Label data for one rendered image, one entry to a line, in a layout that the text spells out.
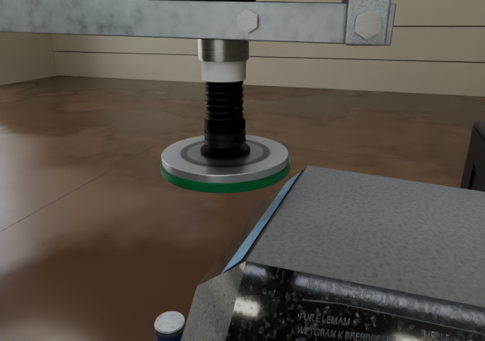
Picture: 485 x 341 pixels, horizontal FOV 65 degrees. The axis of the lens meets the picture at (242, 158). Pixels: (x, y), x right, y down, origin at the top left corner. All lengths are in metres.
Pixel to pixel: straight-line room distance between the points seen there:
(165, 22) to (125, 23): 0.06
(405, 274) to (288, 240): 0.14
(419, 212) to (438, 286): 0.17
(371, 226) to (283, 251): 0.14
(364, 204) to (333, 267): 0.18
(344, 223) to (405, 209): 0.11
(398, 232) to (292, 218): 0.14
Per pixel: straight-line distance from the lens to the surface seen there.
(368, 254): 0.50
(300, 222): 0.55
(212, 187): 0.55
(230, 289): 0.48
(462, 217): 0.63
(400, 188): 0.69
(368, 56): 6.57
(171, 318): 1.41
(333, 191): 0.65
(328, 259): 0.48
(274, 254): 0.48
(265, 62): 6.83
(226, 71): 0.58
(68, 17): 0.64
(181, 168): 0.58
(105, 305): 1.75
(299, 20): 0.53
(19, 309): 1.88
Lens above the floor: 1.09
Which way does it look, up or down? 20 degrees down
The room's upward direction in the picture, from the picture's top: straight up
